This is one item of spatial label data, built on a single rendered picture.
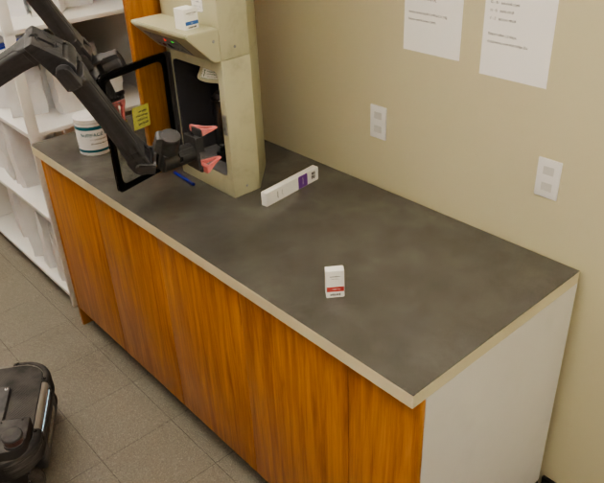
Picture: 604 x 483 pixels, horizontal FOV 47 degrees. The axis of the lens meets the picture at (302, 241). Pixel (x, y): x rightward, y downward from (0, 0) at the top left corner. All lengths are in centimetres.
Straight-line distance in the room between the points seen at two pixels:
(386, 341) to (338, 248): 45
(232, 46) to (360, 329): 98
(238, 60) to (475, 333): 111
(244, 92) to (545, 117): 92
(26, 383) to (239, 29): 156
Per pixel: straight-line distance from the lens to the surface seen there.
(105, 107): 187
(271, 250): 205
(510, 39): 198
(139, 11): 245
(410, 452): 174
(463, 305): 183
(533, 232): 211
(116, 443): 287
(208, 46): 216
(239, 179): 235
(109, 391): 310
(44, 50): 176
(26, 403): 279
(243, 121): 229
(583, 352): 221
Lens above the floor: 201
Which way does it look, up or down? 31 degrees down
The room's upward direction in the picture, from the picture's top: 3 degrees counter-clockwise
